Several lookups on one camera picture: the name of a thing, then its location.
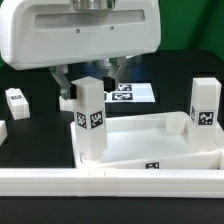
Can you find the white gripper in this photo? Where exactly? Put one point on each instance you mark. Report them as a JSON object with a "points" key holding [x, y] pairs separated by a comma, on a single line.
{"points": [[44, 33]]}

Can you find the white desk top tray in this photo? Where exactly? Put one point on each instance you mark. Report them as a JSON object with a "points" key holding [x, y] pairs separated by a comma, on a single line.
{"points": [[152, 141]]}

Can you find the fiducial marker sheet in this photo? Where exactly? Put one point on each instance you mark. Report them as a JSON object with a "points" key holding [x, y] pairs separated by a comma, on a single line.
{"points": [[131, 92]]}

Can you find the white front fence rail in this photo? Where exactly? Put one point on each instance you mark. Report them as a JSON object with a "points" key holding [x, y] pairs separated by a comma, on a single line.
{"points": [[112, 182]]}

